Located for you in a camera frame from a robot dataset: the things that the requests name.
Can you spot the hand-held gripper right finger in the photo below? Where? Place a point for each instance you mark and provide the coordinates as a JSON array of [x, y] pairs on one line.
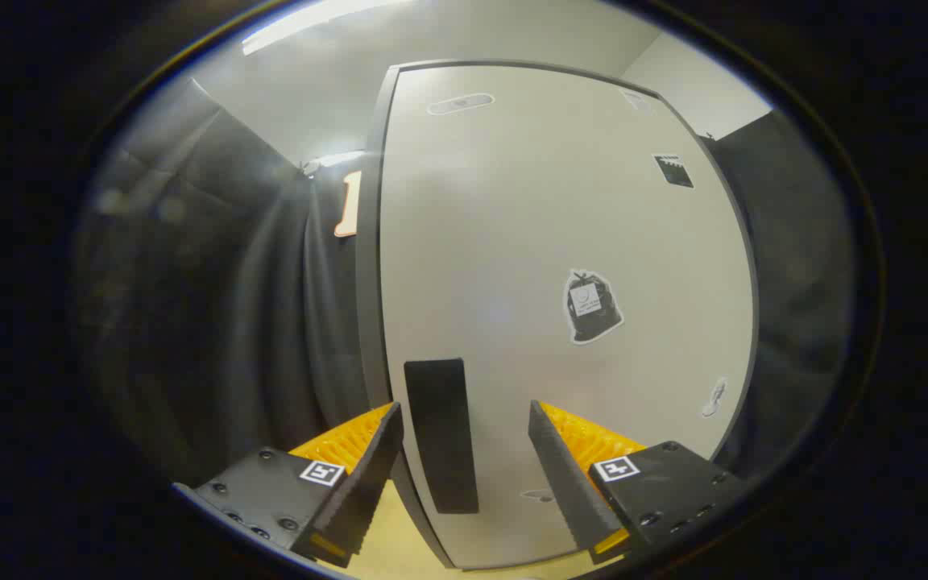
[[565, 475]]

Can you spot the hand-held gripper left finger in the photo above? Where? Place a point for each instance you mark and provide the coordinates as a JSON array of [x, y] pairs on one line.
[[367, 475]]

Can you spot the grey shoe cabinet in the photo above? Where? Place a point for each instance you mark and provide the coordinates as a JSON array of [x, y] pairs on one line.
[[367, 306]]

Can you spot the white shoe cabinet door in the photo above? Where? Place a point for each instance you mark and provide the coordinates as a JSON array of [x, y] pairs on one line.
[[512, 242]]

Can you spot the small bright strip light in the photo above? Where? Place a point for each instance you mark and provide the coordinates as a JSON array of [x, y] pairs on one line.
[[339, 158]]

